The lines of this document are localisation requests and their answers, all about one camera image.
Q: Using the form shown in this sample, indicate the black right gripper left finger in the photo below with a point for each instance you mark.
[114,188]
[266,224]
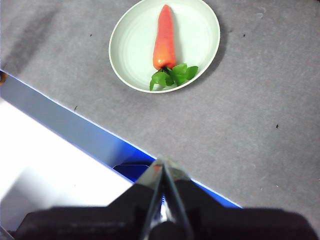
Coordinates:
[105,222]

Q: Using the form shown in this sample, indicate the orange carrot with green leaves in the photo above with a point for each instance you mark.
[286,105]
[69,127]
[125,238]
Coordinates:
[165,42]

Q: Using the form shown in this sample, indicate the green plate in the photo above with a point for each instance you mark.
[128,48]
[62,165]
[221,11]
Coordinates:
[135,45]

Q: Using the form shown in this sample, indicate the dark blue box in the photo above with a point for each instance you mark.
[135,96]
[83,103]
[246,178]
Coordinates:
[130,171]

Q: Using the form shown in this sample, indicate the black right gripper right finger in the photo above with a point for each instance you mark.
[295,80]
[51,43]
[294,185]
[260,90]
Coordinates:
[225,222]

